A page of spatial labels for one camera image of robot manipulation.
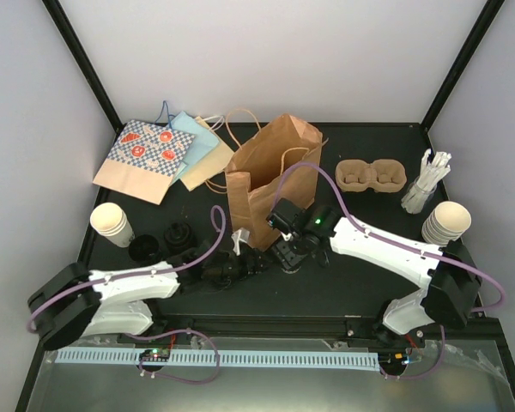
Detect black sleeved paper cup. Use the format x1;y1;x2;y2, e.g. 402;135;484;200
128;234;161;266

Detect brown paper bag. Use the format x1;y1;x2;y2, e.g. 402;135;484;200
224;114;324;251

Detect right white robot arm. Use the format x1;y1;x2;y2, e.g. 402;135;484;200
266;199;481;347

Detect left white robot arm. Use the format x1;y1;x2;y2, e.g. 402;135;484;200
27;243;270;350

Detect far black lid stack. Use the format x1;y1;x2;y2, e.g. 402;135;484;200
163;221;196;252

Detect tan paper bag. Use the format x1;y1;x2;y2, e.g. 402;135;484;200
181;116;233;194

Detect far pulp cup carrier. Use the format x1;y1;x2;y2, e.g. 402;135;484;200
335;159;407;193

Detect small circuit board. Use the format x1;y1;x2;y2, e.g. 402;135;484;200
138;348;170;362

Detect light blue paper bag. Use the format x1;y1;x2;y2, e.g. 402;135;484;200
155;100;219;183

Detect left paper cup stack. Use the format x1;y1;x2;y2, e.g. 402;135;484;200
90;203;135;248

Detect paper cup stack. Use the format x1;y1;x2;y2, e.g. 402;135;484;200
421;201;472;246
90;203;135;248

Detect blue checkered paper bag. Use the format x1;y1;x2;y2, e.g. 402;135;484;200
93;119;196;204

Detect right paper cup stack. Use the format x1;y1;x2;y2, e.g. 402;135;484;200
421;201;472;246

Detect white straws in holder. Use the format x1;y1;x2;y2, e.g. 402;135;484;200
401;149;451;215

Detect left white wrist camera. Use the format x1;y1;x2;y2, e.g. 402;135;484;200
231;228;250;256

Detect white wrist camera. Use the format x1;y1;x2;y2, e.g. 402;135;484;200
266;198;306;239
231;228;250;256

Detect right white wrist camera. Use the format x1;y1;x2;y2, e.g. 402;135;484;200
266;198;306;239

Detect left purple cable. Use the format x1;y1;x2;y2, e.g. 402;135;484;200
27;205;228;334

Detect front purple cable loop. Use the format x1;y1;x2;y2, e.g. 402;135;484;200
136;329;221;385

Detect light blue cable duct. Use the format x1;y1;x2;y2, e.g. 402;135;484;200
55;347;379;372

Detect left black frame post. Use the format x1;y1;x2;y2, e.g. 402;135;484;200
42;0;124;134

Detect black frame post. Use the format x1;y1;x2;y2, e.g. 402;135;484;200
42;0;124;134
420;0;506;130

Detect right black frame post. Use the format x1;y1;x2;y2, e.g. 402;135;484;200
420;0;506;130

